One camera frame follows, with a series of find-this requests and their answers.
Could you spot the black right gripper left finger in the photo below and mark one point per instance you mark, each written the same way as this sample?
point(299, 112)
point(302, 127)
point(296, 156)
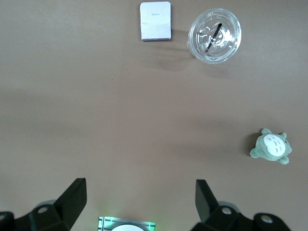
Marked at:
point(69, 209)

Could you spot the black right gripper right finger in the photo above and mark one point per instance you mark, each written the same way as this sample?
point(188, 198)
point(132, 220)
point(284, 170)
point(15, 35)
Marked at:
point(207, 209)

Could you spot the white card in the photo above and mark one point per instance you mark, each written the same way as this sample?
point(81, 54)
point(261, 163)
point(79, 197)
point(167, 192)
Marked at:
point(156, 24)

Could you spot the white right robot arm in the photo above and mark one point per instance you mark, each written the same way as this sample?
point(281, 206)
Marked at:
point(126, 228)

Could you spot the grey Totoro plush toy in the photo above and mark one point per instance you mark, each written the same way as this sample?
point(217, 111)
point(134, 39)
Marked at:
point(272, 146)

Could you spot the clear plastic cup with lid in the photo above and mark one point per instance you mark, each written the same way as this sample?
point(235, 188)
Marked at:
point(228, 48)

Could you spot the black drinking straw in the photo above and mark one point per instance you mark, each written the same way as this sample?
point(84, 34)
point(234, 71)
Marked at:
point(214, 37)

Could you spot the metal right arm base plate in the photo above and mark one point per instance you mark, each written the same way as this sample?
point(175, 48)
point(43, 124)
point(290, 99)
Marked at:
point(104, 223)

